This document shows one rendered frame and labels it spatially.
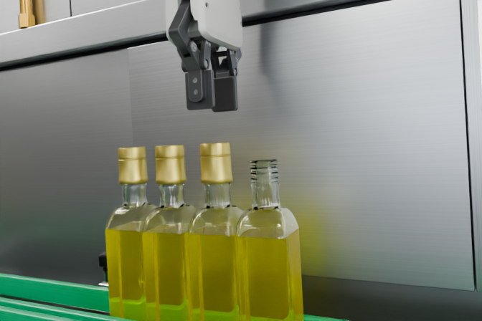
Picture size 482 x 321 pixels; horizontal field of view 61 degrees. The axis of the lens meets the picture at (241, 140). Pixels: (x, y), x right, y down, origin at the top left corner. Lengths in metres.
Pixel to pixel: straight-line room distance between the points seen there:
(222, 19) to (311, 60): 0.15
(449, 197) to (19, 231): 0.77
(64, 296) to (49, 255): 0.21
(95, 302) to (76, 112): 0.34
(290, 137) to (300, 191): 0.07
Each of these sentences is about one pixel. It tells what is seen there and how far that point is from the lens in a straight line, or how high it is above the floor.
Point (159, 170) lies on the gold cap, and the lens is 0.48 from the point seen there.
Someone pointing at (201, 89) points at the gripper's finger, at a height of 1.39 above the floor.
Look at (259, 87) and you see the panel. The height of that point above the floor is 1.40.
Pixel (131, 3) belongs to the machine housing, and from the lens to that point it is 0.72.
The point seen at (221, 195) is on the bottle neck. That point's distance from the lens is 0.45.
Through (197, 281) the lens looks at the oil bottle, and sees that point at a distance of 0.47.
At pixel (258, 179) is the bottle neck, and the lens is 0.43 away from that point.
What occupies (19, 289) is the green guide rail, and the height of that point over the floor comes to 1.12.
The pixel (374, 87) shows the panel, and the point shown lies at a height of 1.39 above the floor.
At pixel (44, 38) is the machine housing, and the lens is 0.85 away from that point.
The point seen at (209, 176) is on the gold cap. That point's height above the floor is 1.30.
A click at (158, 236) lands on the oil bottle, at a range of 0.48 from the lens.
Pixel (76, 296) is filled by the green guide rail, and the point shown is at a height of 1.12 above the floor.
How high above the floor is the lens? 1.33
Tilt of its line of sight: level
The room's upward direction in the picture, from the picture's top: 3 degrees counter-clockwise
